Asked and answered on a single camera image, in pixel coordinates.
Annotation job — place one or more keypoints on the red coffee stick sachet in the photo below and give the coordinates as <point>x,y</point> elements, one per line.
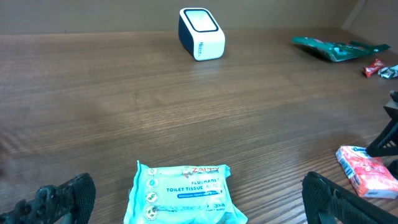
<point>373,68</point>

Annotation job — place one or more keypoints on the teal wet wipes pack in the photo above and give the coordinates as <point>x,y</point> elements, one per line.
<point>181,194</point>

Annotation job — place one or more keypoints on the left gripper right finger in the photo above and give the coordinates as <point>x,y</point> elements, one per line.
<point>327,202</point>

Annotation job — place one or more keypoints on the white barcode scanner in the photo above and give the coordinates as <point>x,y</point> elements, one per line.
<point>200,34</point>

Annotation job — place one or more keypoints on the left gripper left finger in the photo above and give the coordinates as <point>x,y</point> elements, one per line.
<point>75,197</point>

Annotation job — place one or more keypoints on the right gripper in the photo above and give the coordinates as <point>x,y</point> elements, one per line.
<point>386,143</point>

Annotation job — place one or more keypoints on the small red snack box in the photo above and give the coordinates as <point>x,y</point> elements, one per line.
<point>368,175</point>

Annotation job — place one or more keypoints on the green 3M gloves bag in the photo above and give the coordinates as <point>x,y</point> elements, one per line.
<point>337,52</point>

